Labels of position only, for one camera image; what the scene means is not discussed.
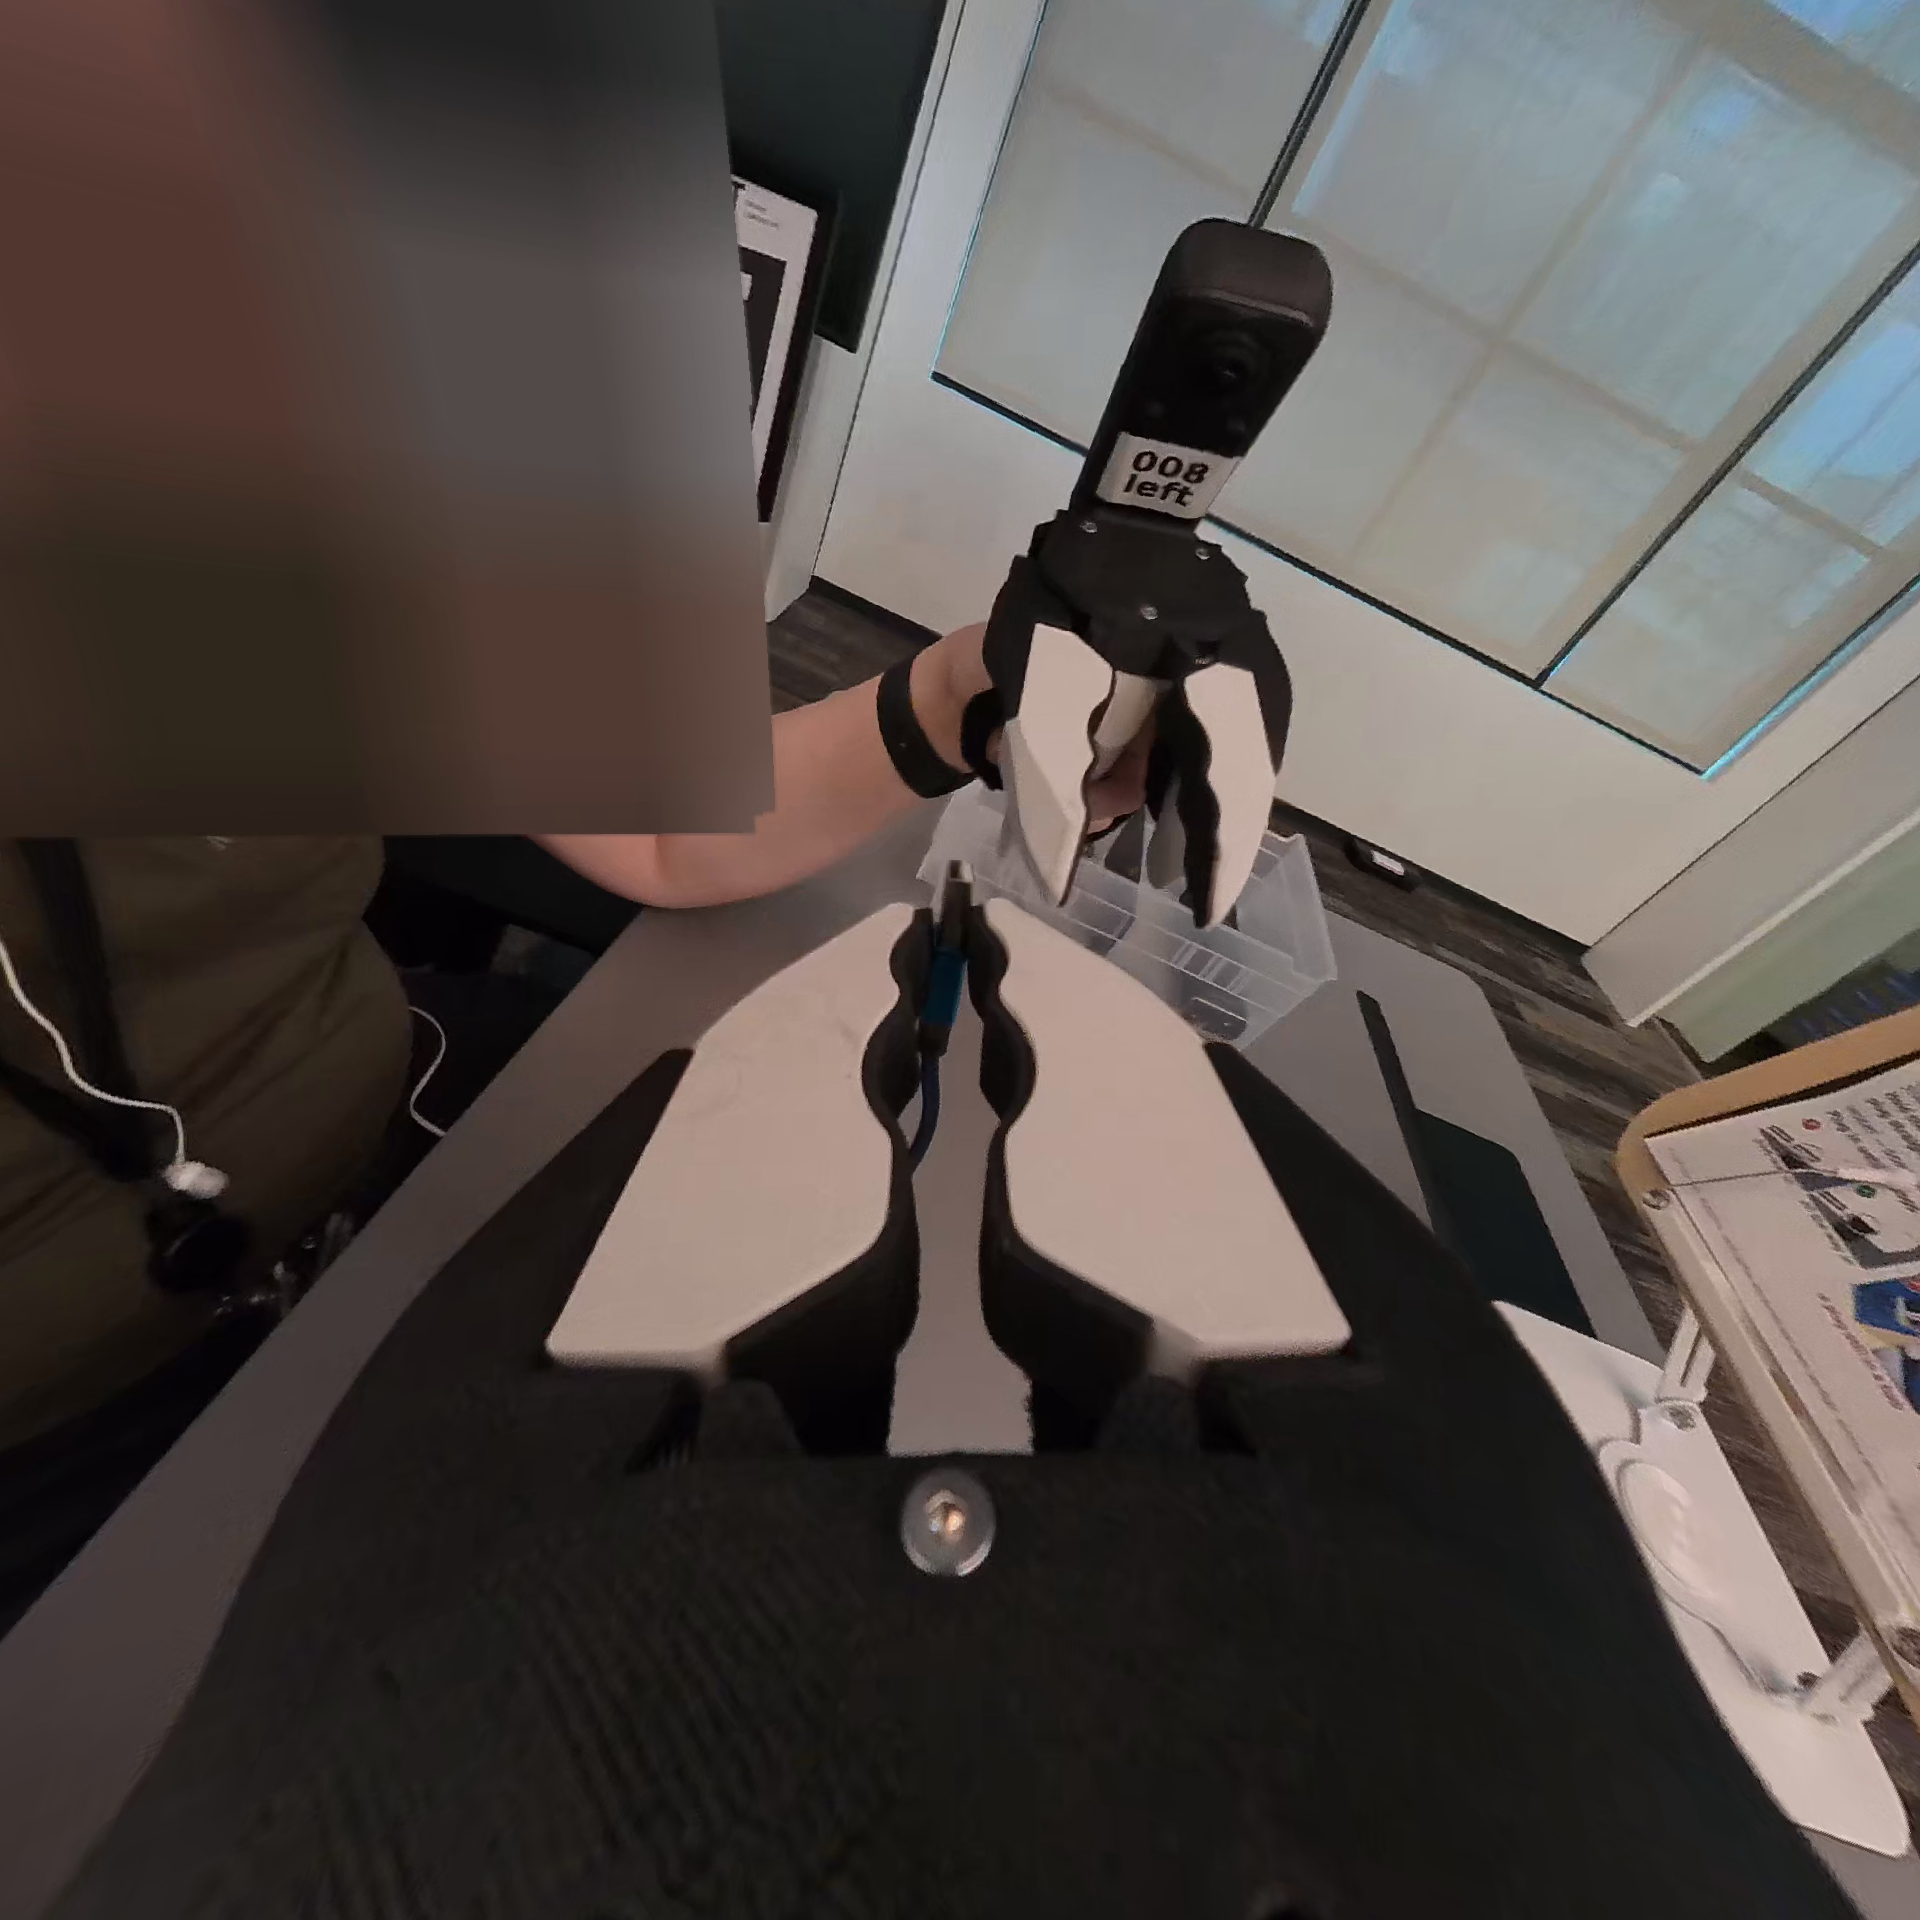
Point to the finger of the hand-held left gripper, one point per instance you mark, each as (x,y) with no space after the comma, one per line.
(1049,749)
(1235,767)

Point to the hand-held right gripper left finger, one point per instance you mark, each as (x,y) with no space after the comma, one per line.
(737,1185)

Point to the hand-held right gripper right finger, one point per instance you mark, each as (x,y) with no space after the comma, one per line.
(1172,1185)

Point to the clear plastic bin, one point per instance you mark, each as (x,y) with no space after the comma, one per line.
(1272,949)

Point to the person's left forearm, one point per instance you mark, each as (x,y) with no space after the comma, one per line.
(821,814)

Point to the person's left hand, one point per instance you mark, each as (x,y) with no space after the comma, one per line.
(967,670)

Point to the black wristband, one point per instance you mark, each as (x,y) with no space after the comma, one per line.
(918,737)

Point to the small black floor box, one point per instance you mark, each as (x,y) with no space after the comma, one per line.
(1376,858)

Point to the frosted glass window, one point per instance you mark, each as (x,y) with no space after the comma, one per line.
(1505,372)

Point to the wooden instruction board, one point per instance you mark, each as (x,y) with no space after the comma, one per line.
(1800,1277)

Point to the white board stand base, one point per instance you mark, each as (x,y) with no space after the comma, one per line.
(1722,1576)

